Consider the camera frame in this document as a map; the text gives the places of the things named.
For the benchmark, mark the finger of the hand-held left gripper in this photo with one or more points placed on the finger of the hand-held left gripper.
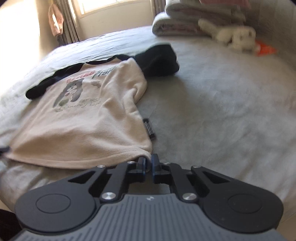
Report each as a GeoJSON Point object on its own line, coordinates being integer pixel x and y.
{"type": "Point", "coordinates": [4, 149]}

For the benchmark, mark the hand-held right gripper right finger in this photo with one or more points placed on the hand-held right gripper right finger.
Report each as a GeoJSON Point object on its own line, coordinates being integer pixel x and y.
{"type": "Point", "coordinates": [154, 165]}

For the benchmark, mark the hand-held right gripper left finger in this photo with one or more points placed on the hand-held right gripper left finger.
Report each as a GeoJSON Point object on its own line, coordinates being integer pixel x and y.
{"type": "Point", "coordinates": [143, 165]}

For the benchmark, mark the cream shirt with black sleeves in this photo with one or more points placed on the cream shirt with black sleeves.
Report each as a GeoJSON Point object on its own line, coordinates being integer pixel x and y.
{"type": "Point", "coordinates": [92, 125]}

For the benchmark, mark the bed with grey sheet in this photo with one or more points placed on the bed with grey sheet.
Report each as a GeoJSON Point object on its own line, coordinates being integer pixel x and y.
{"type": "Point", "coordinates": [219, 104]}

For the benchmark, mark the hanging pink towel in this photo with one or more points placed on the hanging pink towel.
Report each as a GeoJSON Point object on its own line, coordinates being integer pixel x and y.
{"type": "Point", "coordinates": [56, 20]}

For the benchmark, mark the grey curtain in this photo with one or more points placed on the grey curtain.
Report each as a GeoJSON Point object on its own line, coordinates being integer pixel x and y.
{"type": "Point", "coordinates": [159, 5]}
{"type": "Point", "coordinates": [68, 23]}

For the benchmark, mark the folded grey pink quilt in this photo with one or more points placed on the folded grey pink quilt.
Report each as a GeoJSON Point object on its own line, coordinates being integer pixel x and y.
{"type": "Point", "coordinates": [178, 20]}

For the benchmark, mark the white plush dog toy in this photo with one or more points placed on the white plush dog toy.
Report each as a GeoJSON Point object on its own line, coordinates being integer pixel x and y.
{"type": "Point", "coordinates": [238, 37]}

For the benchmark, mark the red booklet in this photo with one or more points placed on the red booklet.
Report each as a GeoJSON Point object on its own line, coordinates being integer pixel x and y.
{"type": "Point", "coordinates": [266, 49]}

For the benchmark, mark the window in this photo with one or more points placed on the window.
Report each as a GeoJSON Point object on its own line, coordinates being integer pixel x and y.
{"type": "Point", "coordinates": [115, 5]}

